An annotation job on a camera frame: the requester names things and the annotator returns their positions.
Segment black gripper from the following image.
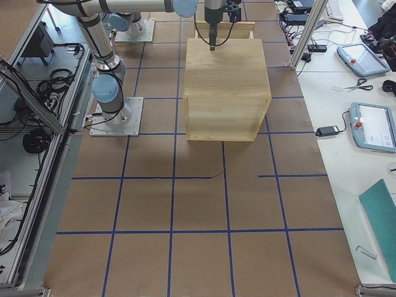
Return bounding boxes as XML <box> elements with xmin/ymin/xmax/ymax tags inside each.
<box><xmin>204</xmin><ymin>0</ymin><xmax>224</xmax><ymax>51</ymax></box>
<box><xmin>225</xmin><ymin>0</ymin><xmax>241</xmax><ymax>23</ymax></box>

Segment wooden drawer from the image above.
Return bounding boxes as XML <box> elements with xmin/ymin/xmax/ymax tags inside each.
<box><xmin>196</xmin><ymin>21</ymin><xmax>255</xmax><ymax>40</ymax></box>

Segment wooden drawer cabinet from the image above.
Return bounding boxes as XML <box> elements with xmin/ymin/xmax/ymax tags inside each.
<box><xmin>183</xmin><ymin>38</ymin><xmax>272</xmax><ymax>142</ymax></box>

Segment white keyboard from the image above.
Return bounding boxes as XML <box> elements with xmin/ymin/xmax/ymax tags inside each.
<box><xmin>325</xmin><ymin>0</ymin><xmax>344</xmax><ymax>23</ymax></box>

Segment far teach pendant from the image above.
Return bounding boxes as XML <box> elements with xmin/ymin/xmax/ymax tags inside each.
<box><xmin>337</xmin><ymin>43</ymin><xmax>390</xmax><ymax>77</ymax></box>

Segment teach pendant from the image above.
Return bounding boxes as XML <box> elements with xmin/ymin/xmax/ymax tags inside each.
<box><xmin>337</xmin><ymin>43</ymin><xmax>390</xmax><ymax>77</ymax></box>
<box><xmin>350</xmin><ymin>102</ymin><xmax>395</xmax><ymax>153</ymax></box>

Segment black scissors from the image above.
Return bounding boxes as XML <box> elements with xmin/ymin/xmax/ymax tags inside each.
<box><xmin>344</xmin><ymin>78</ymin><xmax>373</xmax><ymax>92</ymax></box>

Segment black power adapter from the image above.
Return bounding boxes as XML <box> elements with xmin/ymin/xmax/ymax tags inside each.
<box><xmin>315</xmin><ymin>126</ymin><xmax>340</xmax><ymax>137</ymax></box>

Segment black box on shelf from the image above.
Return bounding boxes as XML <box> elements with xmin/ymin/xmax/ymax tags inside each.
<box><xmin>17</xmin><ymin>22</ymin><xmax>54</xmax><ymax>66</ymax></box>

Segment near teach pendant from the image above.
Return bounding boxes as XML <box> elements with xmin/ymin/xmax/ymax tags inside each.
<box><xmin>350</xmin><ymin>102</ymin><xmax>395</xmax><ymax>153</ymax></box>

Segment green folder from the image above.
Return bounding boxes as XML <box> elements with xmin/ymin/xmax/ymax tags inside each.
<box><xmin>359</xmin><ymin>179</ymin><xmax>395</xmax><ymax>282</ymax></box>

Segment allen key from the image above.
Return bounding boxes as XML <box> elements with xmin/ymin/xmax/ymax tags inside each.
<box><xmin>355</xmin><ymin>245</ymin><xmax>377</xmax><ymax>260</ymax></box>

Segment aluminium frame post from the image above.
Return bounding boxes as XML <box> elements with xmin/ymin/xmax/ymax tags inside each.
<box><xmin>290</xmin><ymin>0</ymin><xmax>327</xmax><ymax>70</ymax></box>

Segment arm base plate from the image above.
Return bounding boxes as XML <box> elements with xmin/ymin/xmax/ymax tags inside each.
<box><xmin>89</xmin><ymin>97</ymin><xmax>144</xmax><ymax>137</ymax></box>
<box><xmin>115</xmin><ymin>19</ymin><xmax>155</xmax><ymax>43</ymax></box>

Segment aluminium frame rail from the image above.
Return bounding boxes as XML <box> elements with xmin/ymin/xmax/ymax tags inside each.
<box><xmin>1</xmin><ymin>59</ymin><xmax>66</xmax><ymax>134</ymax></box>

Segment black cable coil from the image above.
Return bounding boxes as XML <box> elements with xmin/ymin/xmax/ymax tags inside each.
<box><xmin>22</xmin><ymin>127</ymin><xmax>50</xmax><ymax>155</ymax></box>

